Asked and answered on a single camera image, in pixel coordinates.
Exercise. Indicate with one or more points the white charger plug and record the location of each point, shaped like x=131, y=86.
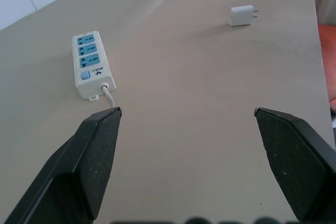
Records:
x=242, y=16

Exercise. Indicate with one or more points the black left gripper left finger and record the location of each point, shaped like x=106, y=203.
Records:
x=86, y=161

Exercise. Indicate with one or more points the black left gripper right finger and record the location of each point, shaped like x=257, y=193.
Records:
x=294, y=161

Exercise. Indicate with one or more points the white power strip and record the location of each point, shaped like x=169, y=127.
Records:
x=90, y=66

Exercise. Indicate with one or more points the orange object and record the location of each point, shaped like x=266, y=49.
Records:
x=328, y=58

